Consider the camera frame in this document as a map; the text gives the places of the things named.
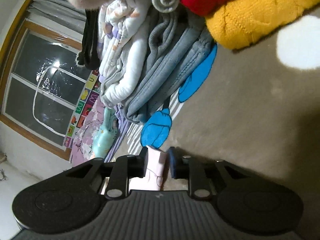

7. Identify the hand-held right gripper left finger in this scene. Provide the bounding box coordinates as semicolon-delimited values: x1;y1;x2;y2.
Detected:
64;146;149;200

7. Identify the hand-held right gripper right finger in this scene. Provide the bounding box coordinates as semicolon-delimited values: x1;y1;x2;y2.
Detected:
167;146;241;201

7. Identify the pink printed garment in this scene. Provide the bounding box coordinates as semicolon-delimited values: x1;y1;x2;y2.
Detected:
129;145;167;192

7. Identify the lavender folded garment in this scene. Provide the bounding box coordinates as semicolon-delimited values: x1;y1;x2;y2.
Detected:
104;105;130;163

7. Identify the teal folded garment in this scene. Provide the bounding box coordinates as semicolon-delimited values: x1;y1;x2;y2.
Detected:
91;107;118;160

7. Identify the purple floral quilt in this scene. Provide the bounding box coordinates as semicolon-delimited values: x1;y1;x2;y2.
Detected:
69;97;110;167

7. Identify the colourful alphabet headboard panel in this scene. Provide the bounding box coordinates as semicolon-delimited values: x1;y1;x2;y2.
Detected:
64;70;100;148

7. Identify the cartoon mouse printed blanket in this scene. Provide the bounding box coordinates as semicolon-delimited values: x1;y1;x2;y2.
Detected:
104;15;320;240

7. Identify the grey folded fleece garment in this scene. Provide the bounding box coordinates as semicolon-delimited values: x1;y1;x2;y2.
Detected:
124;26;218;125

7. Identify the white quilted printed garment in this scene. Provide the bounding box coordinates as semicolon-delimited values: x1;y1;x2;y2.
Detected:
99;0;153;105

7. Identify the grey ribbed garment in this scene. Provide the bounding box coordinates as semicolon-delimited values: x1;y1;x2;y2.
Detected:
148;11;193;63

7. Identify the black garment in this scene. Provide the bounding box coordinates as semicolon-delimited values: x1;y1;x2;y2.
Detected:
76;7;100;69

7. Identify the wooden framed window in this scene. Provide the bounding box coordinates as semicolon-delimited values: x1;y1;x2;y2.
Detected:
0;20;100;160

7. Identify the yellow knit garment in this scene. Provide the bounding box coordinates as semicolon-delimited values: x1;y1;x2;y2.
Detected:
205;0;320;50

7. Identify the grey curtain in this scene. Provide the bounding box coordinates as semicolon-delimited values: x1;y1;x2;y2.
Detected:
27;0;87;20

